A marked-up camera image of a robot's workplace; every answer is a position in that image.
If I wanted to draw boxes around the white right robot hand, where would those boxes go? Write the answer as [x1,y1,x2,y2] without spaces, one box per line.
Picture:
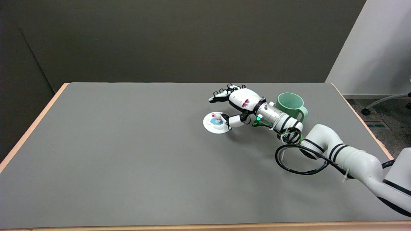
[208,84,267,129]

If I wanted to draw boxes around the white cup lid with figurine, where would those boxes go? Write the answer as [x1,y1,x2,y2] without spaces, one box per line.
[203,111,232,134]

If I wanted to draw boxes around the green mug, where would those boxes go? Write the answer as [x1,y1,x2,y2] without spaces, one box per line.
[275,92,309,124]

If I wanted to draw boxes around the gray table mat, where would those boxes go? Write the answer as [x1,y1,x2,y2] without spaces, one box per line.
[0,82,411,229]

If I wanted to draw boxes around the floor vent grille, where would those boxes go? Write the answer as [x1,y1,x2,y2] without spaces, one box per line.
[363,119,392,131]

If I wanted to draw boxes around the office chair base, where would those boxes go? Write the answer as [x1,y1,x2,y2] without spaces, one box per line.
[361,92,411,116]

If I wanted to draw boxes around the green robot cable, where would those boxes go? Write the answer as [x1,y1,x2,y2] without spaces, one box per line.
[252,119,304,145]

